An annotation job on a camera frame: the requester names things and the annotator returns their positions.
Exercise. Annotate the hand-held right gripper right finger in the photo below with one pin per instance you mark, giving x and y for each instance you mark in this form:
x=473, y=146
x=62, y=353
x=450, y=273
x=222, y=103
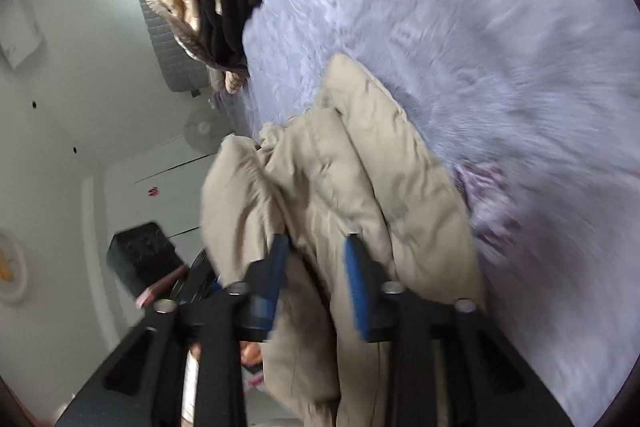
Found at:
x=353, y=282

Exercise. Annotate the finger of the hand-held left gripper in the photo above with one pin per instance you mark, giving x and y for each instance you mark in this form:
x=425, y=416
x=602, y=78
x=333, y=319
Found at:
x=202, y=272

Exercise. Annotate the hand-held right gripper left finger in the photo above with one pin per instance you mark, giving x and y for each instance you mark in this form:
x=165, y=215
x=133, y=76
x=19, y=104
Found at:
x=271, y=279

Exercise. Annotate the beige puffer jacket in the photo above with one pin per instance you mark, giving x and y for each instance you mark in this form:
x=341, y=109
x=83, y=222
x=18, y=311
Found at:
x=325, y=187

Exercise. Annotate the person's left hand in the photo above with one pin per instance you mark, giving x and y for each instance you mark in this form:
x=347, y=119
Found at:
x=162, y=287

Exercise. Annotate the white wardrobe with red stickers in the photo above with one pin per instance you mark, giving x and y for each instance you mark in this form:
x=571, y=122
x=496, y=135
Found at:
x=165, y=187

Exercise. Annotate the round ceiling lamp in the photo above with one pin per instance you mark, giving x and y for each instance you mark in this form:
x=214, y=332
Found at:
x=11, y=267

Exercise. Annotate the white standing fan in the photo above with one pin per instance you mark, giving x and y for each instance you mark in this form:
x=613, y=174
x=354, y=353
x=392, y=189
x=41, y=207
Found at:
x=205, y=129

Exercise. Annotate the pink patterned cloth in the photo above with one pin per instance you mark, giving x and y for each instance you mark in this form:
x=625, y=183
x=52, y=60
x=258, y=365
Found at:
x=487, y=202

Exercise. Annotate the white air conditioner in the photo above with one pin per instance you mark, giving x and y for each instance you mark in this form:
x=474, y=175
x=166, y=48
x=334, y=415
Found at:
x=19, y=34

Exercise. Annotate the lavender fluffy blanket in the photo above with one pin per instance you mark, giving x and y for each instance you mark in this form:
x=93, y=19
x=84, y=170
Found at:
x=475, y=32

